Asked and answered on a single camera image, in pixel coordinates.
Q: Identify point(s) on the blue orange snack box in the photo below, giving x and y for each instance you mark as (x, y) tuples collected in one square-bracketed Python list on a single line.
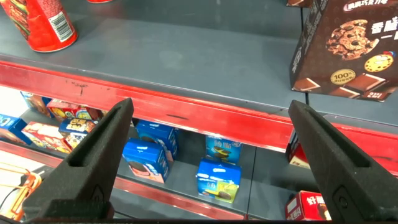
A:
[(76, 129), (35, 102)]

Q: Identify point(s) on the blue yellow cookie box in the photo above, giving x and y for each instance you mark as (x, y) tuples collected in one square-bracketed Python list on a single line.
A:
[(223, 149), (219, 180)]

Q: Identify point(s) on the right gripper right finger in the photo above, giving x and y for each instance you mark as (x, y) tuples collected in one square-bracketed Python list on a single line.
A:
[(339, 161)]

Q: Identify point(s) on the red white snack box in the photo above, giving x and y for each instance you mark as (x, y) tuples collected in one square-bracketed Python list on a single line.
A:
[(45, 137)]

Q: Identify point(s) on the red yellow snack box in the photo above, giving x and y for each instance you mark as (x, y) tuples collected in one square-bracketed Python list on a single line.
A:
[(70, 110)]

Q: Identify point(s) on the red pie box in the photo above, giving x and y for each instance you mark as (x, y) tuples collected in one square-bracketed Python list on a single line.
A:
[(306, 207)]

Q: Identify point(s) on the red snack can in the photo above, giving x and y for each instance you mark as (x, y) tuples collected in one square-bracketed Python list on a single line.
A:
[(40, 23), (99, 1)]

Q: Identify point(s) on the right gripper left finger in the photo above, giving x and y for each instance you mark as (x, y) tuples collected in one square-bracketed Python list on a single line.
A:
[(93, 161)]

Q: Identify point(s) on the grey shop shelf red strips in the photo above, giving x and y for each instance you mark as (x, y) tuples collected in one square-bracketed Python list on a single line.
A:
[(192, 77)]

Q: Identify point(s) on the orange shopping cart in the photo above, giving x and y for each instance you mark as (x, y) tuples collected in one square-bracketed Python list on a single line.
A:
[(18, 193)]

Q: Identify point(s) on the brown chocolate cookie box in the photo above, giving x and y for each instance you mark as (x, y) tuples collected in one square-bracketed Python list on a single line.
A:
[(345, 49), (299, 2)]

